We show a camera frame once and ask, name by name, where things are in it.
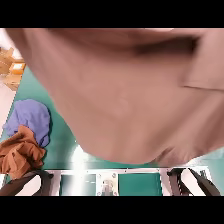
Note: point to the pinkish brown T-shirt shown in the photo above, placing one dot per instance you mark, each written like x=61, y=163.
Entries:
x=126, y=93

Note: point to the purple garment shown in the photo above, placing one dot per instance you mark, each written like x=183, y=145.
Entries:
x=30, y=115

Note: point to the orange-brown garment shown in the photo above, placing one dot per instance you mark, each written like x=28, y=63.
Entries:
x=18, y=153

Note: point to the cardboard box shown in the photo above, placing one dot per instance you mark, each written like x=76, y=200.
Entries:
x=17, y=67
x=6, y=60
x=12, y=81

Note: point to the silver frame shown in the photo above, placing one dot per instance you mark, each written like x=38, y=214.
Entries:
x=106, y=185

